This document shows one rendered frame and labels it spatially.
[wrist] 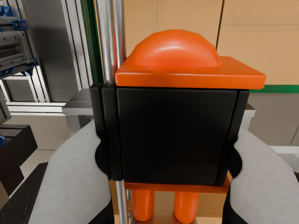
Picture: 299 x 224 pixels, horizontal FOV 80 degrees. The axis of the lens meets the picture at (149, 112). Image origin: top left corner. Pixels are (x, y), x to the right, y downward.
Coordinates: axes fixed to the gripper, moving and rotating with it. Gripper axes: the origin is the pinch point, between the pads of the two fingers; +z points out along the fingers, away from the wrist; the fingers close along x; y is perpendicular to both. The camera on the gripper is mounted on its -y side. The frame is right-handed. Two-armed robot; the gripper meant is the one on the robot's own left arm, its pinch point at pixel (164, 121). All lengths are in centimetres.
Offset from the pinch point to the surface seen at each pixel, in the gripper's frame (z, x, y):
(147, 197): -0.6, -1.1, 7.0
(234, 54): 54, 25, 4
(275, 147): 107, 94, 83
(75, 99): 55, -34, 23
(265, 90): 109, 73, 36
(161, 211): 0.3, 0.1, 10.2
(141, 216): -0.8, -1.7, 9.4
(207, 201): 17.1, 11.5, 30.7
